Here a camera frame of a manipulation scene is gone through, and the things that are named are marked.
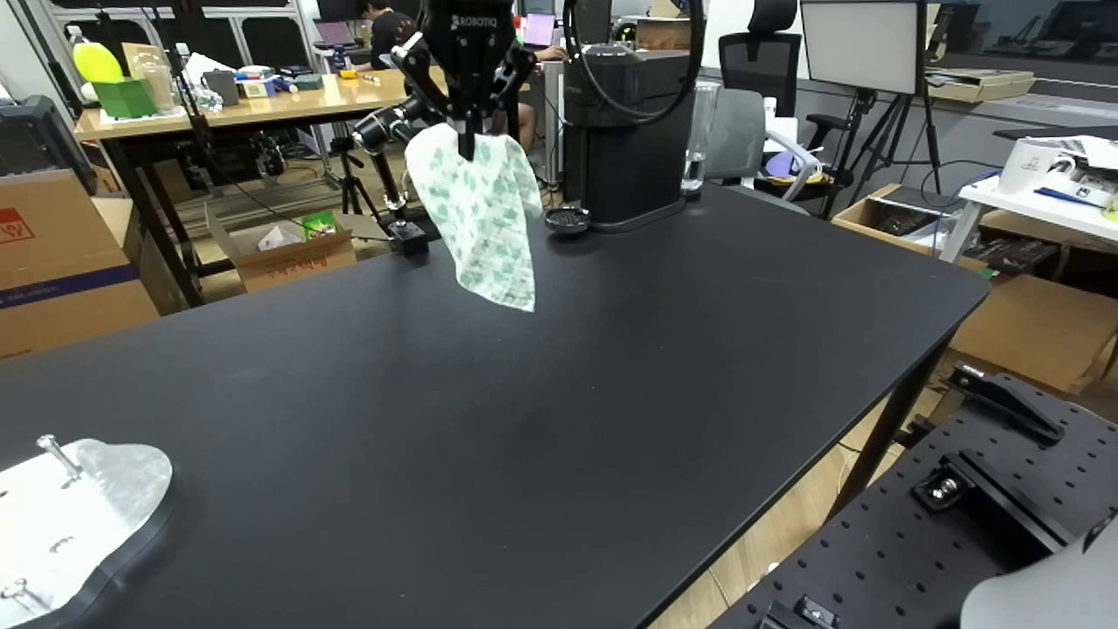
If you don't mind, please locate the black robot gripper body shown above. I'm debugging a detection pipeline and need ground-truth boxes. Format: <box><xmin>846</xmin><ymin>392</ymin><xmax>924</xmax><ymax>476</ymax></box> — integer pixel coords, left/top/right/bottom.
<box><xmin>388</xmin><ymin>0</ymin><xmax>539</xmax><ymax>127</ymax></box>

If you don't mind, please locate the white green patterned towel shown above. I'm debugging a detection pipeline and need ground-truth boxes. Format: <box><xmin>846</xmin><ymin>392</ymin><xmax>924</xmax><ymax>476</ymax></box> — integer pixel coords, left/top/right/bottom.
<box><xmin>404</xmin><ymin>123</ymin><xmax>540</xmax><ymax>311</ymax></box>

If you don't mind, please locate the black robot base box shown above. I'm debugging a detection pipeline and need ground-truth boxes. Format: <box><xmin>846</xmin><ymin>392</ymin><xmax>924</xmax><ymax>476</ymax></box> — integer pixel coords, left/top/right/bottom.
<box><xmin>561</xmin><ymin>50</ymin><xmax>693</xmax><ymax>226</ymax></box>

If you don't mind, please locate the wooden workbench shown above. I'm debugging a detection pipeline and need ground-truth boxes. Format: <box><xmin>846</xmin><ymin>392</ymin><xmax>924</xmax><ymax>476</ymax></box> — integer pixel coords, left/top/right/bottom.
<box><xmin>74</xmin><ymin>70</ymin><xmax>404</xmax><ymax>308</ymax></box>

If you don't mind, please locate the open cardboard box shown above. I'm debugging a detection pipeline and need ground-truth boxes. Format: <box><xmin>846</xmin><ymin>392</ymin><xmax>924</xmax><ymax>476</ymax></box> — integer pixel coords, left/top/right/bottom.
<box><xmin>223</xmin><ymin>221</ymin><xmax>357</xmax><ymax>294</ymax></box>

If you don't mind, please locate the grey office chair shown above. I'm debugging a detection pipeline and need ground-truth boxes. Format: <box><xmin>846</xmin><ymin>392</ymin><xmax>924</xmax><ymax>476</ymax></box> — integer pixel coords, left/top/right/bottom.
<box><xmin>682</xmin><ymin>85</ymin><xmax>822</xmax><ymax>207</ymax></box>

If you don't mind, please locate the white projection screen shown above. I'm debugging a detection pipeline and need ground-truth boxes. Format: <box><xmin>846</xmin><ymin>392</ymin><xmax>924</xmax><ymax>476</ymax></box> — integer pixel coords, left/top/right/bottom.
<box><xmin>801</xmin><ymin>0</ymin><xmax>924</xmax><ymax>96</ymax></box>

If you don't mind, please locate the large cardboard box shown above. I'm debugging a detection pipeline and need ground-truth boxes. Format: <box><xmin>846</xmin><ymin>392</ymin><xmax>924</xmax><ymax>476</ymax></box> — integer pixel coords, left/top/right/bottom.
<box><xmin>0</xmin><ymin>170</ymin><xmax>157</xmax><ymax>360</ymax></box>

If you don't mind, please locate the grey metal mounting plate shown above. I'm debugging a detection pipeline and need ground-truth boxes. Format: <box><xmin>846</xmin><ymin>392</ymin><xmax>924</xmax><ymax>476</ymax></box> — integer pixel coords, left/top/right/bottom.
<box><xmin>0</xmin><ymin>434</ymin><xmax>174</xmax><ymax>629</ymax></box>

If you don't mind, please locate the white side table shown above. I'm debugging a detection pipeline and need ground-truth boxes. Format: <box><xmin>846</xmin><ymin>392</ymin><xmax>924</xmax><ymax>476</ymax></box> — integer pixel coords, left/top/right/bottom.
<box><xmin>938</xmin><ymin>132</ymin><xmax>1118</xmax><ymax>264</ymax></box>

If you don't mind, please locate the flat cardboard box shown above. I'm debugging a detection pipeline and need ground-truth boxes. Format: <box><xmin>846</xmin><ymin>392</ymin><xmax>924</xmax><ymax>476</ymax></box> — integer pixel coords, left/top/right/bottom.
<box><xmin>949</xmin><ymin>276</ymin><xmax>1118</xmax><ymax>396</ymax></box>

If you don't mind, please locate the black perforated breadboard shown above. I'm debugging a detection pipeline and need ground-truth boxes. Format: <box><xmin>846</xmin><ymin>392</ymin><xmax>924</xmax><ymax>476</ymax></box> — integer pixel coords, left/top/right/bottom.
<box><xmin>716</xmin><ymin>367</ymin><xmax>1118</xmax><ymax>629</ymax></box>

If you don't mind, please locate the black camera tripod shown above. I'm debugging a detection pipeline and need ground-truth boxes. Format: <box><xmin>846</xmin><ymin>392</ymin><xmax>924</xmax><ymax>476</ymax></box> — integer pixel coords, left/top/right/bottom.
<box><xmin>328</xmin><ymin>109</ymin><xmax>439</xmax><ymax>264</ymax></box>

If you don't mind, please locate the black cable bundle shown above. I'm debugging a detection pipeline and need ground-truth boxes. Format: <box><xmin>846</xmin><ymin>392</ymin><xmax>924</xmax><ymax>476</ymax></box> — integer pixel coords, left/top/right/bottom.
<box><xmin>561</xmin><ymin>0</ymin><xmax>708</xmax><ymax>129</ymax></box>

